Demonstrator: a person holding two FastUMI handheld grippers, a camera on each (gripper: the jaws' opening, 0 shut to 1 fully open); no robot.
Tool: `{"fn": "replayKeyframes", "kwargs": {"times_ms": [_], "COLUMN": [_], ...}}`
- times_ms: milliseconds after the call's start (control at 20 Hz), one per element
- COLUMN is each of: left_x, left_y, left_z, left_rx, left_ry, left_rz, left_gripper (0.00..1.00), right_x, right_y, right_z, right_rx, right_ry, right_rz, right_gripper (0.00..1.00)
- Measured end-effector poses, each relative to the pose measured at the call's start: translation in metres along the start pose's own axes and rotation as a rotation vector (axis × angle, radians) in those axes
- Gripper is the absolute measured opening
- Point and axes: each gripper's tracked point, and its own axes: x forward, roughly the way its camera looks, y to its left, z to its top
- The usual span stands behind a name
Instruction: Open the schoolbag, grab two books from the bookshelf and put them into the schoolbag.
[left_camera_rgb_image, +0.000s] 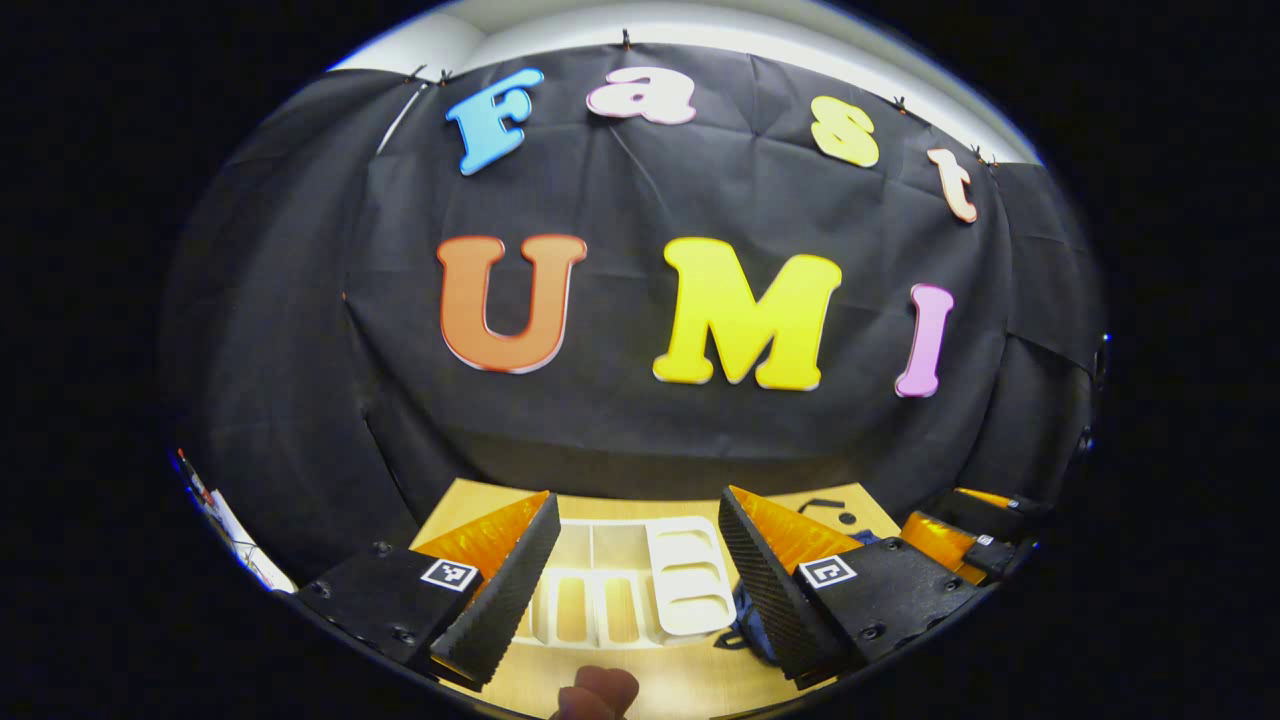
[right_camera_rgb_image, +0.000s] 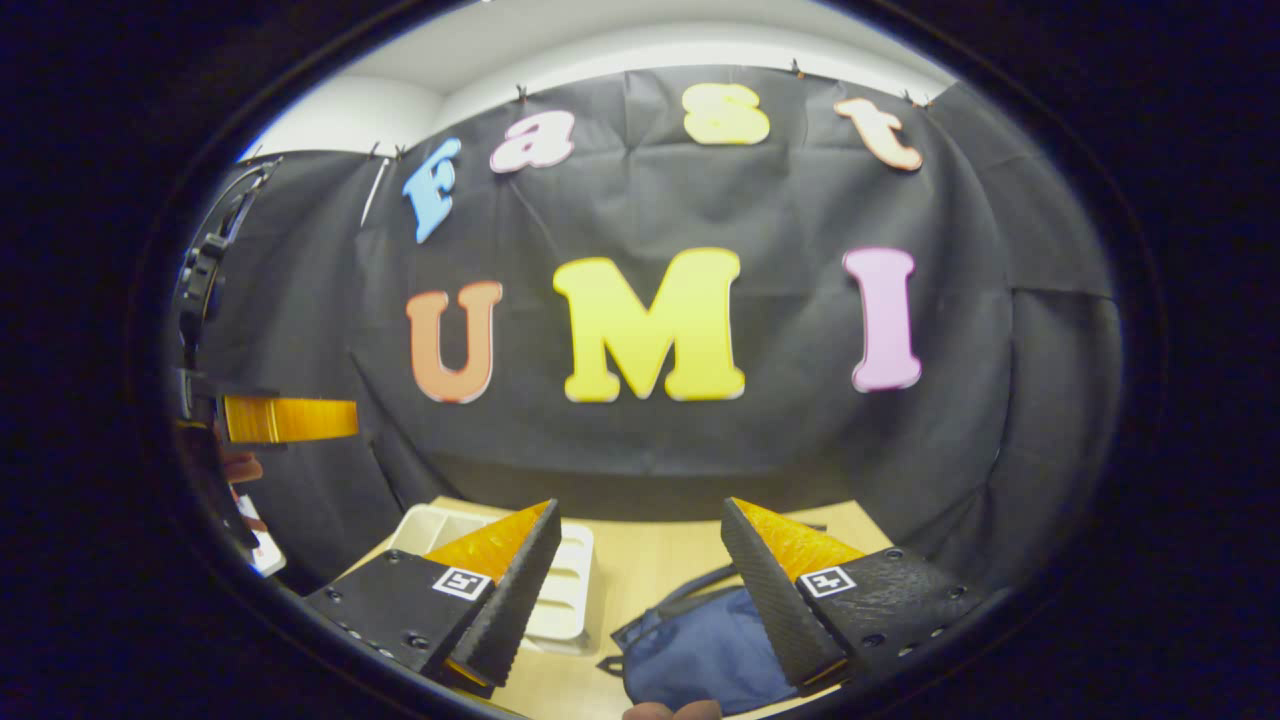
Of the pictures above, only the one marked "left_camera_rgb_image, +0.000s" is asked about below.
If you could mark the black backdrop cloth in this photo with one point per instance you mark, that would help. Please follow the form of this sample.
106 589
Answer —
620 420

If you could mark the cream plastic bookshelf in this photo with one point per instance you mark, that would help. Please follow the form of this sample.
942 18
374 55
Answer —
690 580

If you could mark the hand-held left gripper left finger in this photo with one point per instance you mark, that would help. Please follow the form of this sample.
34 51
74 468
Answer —
515 590

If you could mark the black flat strip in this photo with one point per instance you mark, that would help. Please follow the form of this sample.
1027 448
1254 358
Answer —
820 503

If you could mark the blue and grey schoolbag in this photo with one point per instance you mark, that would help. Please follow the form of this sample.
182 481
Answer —
752 625

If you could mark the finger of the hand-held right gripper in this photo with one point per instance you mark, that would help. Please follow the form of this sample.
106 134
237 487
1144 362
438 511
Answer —
940 535
1000 515

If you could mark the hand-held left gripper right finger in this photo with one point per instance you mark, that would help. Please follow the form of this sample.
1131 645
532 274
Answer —
765 600

